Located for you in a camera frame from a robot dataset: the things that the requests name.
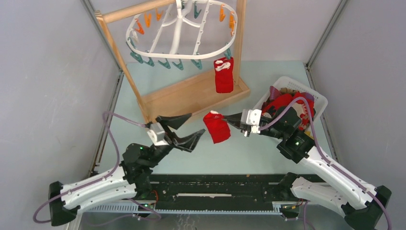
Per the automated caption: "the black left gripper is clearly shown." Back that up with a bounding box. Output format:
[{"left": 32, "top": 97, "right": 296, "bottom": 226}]
[{"left": 146, "top": 113, "right": 205, "bottom": 168}]

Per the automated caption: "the red Santa sock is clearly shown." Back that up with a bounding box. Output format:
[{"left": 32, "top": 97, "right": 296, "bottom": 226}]
[
  {"left": 203, "top": 110, "right": 231, "bottom": 144},
  {"left": 213, "top": 57, "right": 234, "bottom": 93}
]

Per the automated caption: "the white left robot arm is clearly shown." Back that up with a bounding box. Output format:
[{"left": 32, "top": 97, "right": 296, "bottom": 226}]
[{"left": 48, "top": 114, "right": 205, "bottom": 226}]

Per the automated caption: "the wooden hanger stand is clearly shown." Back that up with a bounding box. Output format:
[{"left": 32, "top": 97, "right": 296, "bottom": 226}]
[{"left": 92, "top": 0, "right": 251, "bottom": 123}]

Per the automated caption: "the pile of colourful socks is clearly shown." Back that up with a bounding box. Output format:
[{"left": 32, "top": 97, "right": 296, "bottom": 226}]
[{"left": 261, "top": 86, "right": 315, "bottom": 131}]

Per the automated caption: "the white oval clip hanger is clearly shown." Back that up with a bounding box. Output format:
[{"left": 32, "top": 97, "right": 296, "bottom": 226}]
[{"left": 125, "top": 0, "right": 239, "bottom": 60}]

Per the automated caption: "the teal clothespin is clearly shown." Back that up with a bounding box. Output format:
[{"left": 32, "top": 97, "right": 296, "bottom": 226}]
[
  {"left": 191, "top": 59, "right": 203, "bottom": 70},
  {"left": 172, "top": 59, "right": 184, "bottom": 70},
  {"left": 193, "top": 1, "right": 202, "bottom": 19},
  {"left": 224, "top": 48, "right": 232, "bottom": 60},
  {"left": 158, "top": 58, "right": 171, "bottom": 69},
  {"left": 143, "top": 56, "right": 155, "bottom": 67}
]

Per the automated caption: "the white laundry basket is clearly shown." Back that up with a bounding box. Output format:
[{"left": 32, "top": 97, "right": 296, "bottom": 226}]
[{"left": 272, "top": 76, "right": 328, "bottom": 124}]

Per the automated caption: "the orange clothespin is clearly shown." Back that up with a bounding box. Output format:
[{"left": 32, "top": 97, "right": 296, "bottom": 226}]
[
  {"left": 219, "top": 4, "right": 226, "bottom": 22},
  {"left": 144, "top": 12, "right": 152, "bottom": 28},
  {"left": 229, "top": 11, "right": 237, "bottom": 37}
]

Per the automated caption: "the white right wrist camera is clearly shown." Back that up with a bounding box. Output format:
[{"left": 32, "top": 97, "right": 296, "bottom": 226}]
[{"left": 240, "top": 109, "right": 261, "bottom": 137}]

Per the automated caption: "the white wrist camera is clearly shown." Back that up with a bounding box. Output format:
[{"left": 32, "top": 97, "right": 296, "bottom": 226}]
[
  {"left": 240, "top": 109, "right": 261, "bottom": 137},
  {"left": 147, "top": 123, "right": 169, "bottom": 146}
]

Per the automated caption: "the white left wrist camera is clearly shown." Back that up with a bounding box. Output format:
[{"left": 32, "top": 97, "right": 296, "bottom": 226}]
[{"left": 147, "top": 123, "right": 169, "bottom": 146}]

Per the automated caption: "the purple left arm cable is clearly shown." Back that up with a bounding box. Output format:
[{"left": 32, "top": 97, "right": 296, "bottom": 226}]
[{"left": 33, "top": 111, "right": 162, "bottom": 227}]

